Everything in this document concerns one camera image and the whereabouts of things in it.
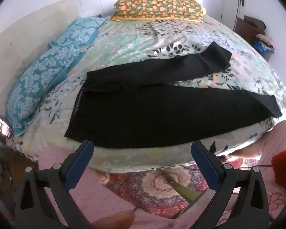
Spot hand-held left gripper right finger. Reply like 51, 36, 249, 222
190, 140, 270, 229

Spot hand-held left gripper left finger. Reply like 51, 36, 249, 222
14, 140, 94, 229

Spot black pants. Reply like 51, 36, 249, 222
64, 41, 283, 149

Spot pink dotted cloth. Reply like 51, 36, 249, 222
38, 120, 286, 229

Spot patterned red rug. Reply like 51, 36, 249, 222
102, 157, 229, 220

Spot person's bare foot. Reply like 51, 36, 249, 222
92, 210, 135, 229

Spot wooden nightstand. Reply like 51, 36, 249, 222
0, 124, 40, 220

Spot red fuzzy cloth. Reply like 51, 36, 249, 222
271, 150, 286, 196

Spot smartphone with lit screen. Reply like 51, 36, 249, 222
0, 115, 13, 138

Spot large teal floral pillow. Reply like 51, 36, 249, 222
6, 44, 81, 136

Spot small teal floral pillow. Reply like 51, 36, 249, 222
49, 17, 108, 48

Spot floral bedspread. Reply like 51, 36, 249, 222
5, 14, 286, 172

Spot stack of folded clothes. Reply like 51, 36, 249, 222
243, 15, 276, 53

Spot brown wooden cabinet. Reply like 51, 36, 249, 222
234, 17, 273, 61

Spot beige padded headboard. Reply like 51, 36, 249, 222
0, 0, 80, 122

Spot white door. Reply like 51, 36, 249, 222
220, 0, 247, 31

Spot orange floral pillow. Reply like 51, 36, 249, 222
111, 0, 206, 23

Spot thin black cable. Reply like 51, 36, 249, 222
233, 0, 244, 32

